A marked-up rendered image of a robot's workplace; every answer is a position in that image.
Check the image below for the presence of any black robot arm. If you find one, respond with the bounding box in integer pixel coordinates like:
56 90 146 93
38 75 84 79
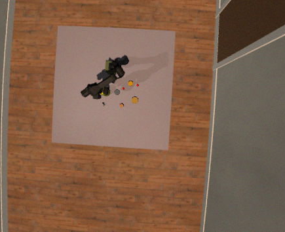
81 60 125 99

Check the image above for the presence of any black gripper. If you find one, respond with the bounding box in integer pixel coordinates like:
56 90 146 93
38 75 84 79
100 87 109 95

